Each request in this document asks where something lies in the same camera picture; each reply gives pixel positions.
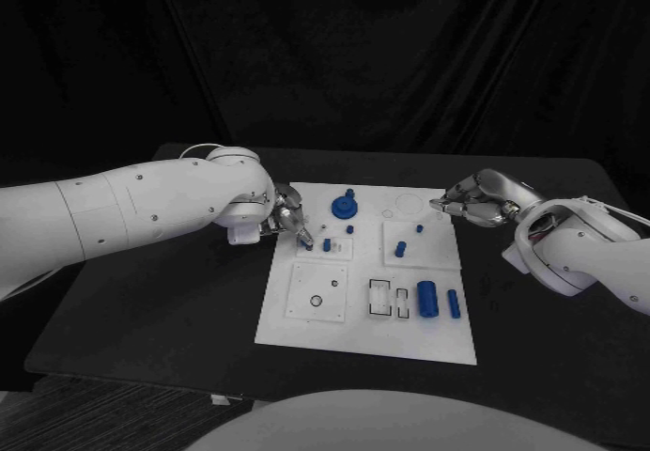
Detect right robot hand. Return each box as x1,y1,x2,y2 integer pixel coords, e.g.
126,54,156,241
428,167,549,228

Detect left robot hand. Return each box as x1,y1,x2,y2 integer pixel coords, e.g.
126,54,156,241
258,182,317,252

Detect white task board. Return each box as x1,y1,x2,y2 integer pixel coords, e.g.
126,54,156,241
254,180,480,366

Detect blue gear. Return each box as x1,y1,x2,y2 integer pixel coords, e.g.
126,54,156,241
330,194,361,220

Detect large blue cylinder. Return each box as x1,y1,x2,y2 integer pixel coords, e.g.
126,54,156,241
415,280,440,319

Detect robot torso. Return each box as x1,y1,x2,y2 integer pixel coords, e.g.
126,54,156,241
185,389,611,451

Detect white cable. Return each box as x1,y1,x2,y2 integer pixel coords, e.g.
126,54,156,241
177,142,225,160
572,195,650,228

